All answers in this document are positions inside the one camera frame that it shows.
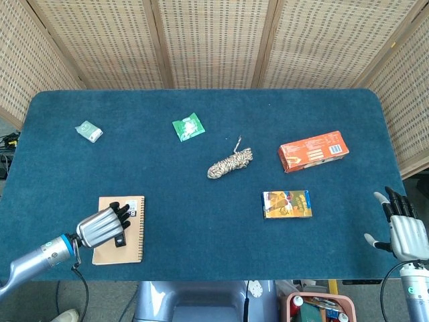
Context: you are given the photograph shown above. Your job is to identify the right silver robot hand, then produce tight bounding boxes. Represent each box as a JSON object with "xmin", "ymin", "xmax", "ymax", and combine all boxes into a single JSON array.
[{"xmin": 364, "ymin": 186, "xmax": 429, "ymax": 262}]

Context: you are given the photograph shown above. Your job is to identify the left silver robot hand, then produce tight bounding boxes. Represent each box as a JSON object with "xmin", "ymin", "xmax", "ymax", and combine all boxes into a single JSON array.
[{"xmin": 75, "ymin": 201, "xmax": 132, "ymax": 250}]

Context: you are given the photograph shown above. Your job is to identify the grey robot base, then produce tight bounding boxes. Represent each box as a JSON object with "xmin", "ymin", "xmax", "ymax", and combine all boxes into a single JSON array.
[{"xmin": 133, "ymin": 280, "xmax": 278, "ymax": 322}]

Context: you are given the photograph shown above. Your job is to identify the kraft spiral notebook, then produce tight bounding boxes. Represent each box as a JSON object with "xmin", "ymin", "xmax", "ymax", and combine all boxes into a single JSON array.
[{"xmin": 91, "ymin": 195, "xmax": 146, "ymax": 266}]

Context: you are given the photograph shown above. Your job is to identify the white tissue packet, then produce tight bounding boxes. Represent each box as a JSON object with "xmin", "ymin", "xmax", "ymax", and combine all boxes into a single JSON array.
[{"xmin": 74, "ymin": 120, "xmax": 104, "ymax": 144}]

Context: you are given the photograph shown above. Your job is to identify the pink storage basket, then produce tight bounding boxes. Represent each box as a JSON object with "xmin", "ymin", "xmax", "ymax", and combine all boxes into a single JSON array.
[{"xmin": 280, "ymin": 291, "xmax": 357, "ymax": 322}]

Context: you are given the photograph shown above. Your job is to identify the black power strip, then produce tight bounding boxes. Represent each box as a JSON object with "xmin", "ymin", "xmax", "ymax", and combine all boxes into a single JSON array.
[{"xmin": 0, "ymin": 133, "xmax": 21, "ymax": 180}]

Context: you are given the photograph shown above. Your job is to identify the blue table cloth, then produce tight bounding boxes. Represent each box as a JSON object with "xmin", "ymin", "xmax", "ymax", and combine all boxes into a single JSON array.
[{"xmin": 0, "ymin": 88, "xmax": 411, "ymax": 282}]

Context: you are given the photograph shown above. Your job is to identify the blue yellow snack box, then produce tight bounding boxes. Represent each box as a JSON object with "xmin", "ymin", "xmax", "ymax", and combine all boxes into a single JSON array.
[{"xmin": 261, "ymin": 190, "xmax": 313, "ymax": 219}]

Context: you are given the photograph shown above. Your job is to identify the orange snack box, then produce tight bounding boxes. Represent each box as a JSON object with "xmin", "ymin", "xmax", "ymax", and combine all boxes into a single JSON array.
[{"xmin": 278, "ymin": 130, "xmax": 350, "ymax": 174}]

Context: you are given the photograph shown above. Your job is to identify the green sachet packet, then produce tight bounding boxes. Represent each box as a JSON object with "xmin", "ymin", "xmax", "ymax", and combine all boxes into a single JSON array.
[{"xmin": 172, "ymin": 113, "xmax": 206, "ymax": 143}]

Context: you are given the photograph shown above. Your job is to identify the woven folding screen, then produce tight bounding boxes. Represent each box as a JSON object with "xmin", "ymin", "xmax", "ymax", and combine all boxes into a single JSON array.
[{"xmin": 0, "ymin": 0, "xmax": 429, "ymax": 180}]

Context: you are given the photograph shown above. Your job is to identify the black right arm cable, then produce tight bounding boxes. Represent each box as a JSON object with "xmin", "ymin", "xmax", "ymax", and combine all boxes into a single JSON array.
[{"xmin": 380, "ymin": 260, "xmax": 416, "ymax": 322}]

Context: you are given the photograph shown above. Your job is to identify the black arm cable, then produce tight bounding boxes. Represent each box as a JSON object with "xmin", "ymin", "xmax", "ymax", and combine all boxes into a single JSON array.
[
  {"xmin": 69, "ymin": 234, "xmax": 90, "ymax": 322},
  {"xmin": 380, "ymin": 260, "xmax": 416, "ymax": 322}
]

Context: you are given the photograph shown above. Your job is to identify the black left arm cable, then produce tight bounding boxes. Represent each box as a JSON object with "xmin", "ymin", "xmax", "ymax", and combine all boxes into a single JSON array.
[{"xmin": 69, "ymin": 234, "xmax": 90, "ymax": 322}]

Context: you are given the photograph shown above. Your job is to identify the camouflage rope bundle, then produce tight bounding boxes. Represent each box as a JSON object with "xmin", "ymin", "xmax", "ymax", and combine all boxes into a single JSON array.
[{"xmin": 206, "ymin": 135, "xmax": 253, "ymax": 180}]

